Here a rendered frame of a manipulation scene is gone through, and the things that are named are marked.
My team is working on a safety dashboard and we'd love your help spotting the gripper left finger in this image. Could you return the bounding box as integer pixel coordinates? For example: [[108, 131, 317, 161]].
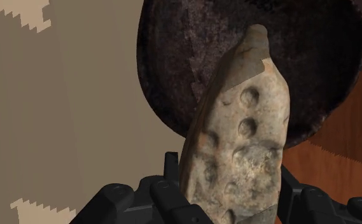
[[69, 151, 214, 224]]

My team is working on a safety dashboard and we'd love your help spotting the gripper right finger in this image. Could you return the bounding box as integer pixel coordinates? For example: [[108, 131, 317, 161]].
[[276, 165, 362, 224]]

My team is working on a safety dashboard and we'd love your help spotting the dark rusty round pan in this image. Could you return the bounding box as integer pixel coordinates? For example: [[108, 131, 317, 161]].
[[136, 0, 362, 149]]

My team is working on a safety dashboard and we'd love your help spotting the beige dimpled stone object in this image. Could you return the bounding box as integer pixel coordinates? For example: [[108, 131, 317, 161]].
[[178, 24, 291, 224]]

